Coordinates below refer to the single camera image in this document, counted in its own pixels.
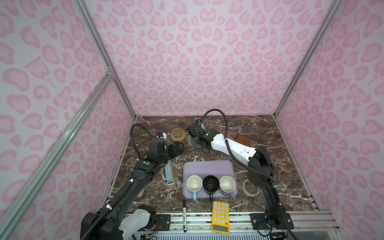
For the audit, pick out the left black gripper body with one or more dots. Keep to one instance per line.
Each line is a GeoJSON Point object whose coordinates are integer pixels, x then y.
{"type": "Point", "coordinates": [170, 152]}

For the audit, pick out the lavender plastic tray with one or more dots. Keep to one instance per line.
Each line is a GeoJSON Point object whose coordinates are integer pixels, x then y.
{"type": "Point", "coordinates": [203, 169]}

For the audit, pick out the beige ceramic mug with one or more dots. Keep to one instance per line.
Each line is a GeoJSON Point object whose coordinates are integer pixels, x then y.
{"type": "Point", "coordinates": [178, 135]}

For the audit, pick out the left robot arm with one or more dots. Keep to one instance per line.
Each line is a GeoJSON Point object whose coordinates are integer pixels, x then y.
{"type": "Point", "coordinates": [110, 223]}

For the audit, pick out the blue-grey woven round coaster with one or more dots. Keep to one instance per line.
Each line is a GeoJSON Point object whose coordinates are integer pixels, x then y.
{"type": "Point", "coordinates": [192, 142]}

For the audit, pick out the aluminium frame corner post left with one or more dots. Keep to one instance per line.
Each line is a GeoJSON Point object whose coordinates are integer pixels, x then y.
{"type": "Point", "coordinates": [90, 25]}

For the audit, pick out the black mug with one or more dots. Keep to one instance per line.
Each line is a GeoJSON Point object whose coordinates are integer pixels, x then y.
{"type": "Point", "coordinates": [211, 185]}

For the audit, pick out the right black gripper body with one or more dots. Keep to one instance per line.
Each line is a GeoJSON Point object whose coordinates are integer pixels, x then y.
{"type": "Point", "coordinates": [198, 140]}

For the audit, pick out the clear tape roll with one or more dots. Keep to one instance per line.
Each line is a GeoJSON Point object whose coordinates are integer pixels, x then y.
{"type": "Point", "coordinates": [249, 189]}

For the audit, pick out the black marker pen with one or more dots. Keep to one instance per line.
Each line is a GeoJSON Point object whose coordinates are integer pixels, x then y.
{"type": "Point", "coordinates": [184, 216]}

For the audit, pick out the yellow calculator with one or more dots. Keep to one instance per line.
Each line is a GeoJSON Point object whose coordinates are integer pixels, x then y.
{"type": "Point", "coordinates": [220, 218]}

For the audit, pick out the brown round wooden coaster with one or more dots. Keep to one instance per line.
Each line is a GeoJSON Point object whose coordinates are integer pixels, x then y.
{"type": "Point", "coordinates": [244, 141]}

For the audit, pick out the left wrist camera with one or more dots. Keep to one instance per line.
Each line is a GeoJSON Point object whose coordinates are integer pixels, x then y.
{"type": "Point", "coordinates": [161, 135]}

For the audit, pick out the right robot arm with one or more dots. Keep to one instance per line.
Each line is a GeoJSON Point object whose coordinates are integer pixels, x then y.
{"type": "Point", "coordinates": [260, 170]}

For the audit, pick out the white mug blue handle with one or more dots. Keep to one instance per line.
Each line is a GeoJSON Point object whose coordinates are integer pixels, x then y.
{"type": "Point", "coordinates": [194, 185]}

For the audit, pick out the aluminium diagonal frame bar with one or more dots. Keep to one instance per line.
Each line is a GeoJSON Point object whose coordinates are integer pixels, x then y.
{"type": "Point", "coordinates": [31, 189]}

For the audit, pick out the pink flat pad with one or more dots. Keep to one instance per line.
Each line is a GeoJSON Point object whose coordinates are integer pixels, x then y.
{"type": "Point", "coordinates": [140, 195]}

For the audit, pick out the aluminium frame corner post right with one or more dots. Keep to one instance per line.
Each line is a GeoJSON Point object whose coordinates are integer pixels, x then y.
{"type": "Point", "coordinates": [331, 14]}

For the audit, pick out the white mug lavender handle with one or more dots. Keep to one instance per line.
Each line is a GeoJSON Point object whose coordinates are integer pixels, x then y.
{"type": "Point", "coordinates": [228, 187]}

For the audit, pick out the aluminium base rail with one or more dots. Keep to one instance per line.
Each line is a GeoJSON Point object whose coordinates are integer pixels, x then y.
{"type": "Point", "coordinates": [319, 225]}

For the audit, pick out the aluminium frame corner post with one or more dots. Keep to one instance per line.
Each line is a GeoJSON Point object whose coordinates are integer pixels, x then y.
{"type": "Point", "coordinates": [90, 25]}
{"type": "Point", "coordinates": [331, 14]}

